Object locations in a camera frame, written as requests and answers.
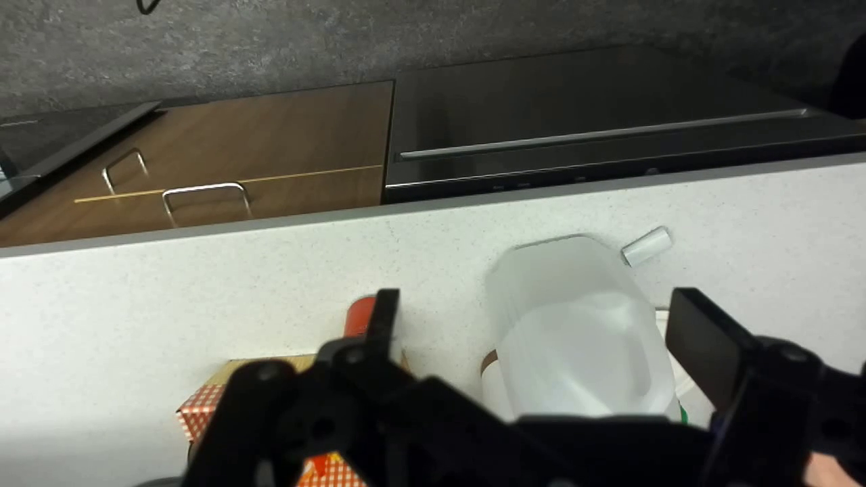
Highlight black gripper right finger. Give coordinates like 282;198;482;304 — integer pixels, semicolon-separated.
666;286;757;428

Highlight translucent plastic milk jug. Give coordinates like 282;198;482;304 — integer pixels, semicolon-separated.
478;235;680;419

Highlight wooden lower cabinet drawers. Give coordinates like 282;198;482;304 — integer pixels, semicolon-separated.
0;81;393;247

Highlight small white plastic cap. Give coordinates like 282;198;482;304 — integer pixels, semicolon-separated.
620;227;673;269

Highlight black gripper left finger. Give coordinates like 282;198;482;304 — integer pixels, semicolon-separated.
316;290;400;365

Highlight red checkered box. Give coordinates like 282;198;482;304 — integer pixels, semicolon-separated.
177;361;365;487

